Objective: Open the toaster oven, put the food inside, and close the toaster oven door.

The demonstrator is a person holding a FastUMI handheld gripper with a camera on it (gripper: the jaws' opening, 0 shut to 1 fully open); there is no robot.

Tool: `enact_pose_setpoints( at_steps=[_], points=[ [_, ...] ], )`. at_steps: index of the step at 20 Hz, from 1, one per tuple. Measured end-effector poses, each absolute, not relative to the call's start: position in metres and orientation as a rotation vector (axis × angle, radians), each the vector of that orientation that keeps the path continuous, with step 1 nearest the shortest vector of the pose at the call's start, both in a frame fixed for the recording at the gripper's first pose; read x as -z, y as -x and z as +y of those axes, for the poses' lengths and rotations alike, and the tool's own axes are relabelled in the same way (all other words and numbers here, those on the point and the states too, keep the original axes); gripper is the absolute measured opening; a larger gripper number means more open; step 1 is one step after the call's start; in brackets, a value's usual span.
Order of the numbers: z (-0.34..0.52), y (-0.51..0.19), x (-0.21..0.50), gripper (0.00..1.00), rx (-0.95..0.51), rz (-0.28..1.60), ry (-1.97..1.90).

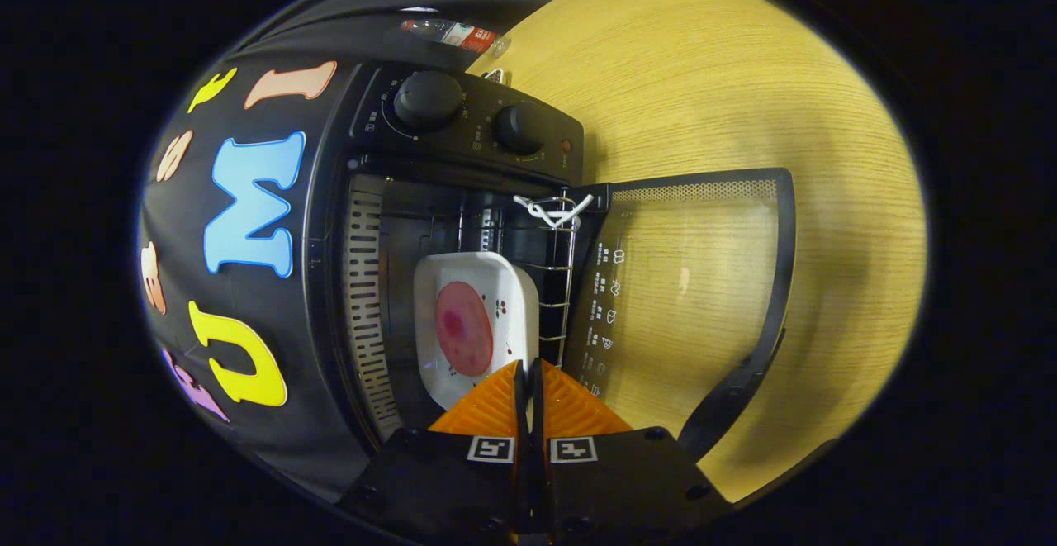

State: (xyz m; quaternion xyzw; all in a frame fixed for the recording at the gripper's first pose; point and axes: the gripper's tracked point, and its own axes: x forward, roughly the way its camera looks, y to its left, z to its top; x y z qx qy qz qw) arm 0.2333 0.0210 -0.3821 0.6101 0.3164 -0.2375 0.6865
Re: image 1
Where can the pink ham slice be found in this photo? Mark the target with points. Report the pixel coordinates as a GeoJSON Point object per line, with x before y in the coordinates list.
{"type": "Point", "coordinates": [464, 329]}

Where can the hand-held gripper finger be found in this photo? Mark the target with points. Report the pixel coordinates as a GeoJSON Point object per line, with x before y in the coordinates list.
{"type": "Point", "coordinates": [520, 414]}
{"type": "Point", "coordinates": [535, 414]}

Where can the white rectangular food tray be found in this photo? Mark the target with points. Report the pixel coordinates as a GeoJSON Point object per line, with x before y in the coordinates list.
{"type": "Point", "coordinates": [514, 290]}

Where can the clear water bottle red label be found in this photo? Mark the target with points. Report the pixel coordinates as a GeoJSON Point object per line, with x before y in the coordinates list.
{"type": "Point", "coordinates": [454, 34]}

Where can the black toaster oven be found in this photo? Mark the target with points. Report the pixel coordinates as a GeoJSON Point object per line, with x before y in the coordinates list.
{"type": "Point", "coordinates": [462, 129]}

